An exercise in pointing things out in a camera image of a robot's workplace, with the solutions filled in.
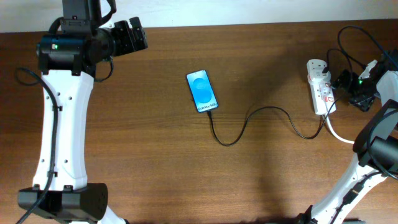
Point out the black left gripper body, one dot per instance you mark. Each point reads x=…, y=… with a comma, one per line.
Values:
x=122, y=42

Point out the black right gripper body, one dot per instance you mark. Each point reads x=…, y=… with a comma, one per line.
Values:
x=359, y=90

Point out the blue Galaxy smartphone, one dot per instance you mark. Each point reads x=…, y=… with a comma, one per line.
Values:
x=202, y=91

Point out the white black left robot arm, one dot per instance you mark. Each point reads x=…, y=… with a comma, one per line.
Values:
x=68, y=55

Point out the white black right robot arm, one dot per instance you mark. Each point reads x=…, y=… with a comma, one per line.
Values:
x=375, y=149

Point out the white USB charger adapter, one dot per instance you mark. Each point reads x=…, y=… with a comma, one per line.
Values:
x=318, y=76

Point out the white power strip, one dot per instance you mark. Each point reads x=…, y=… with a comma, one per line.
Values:
x=322, y=94

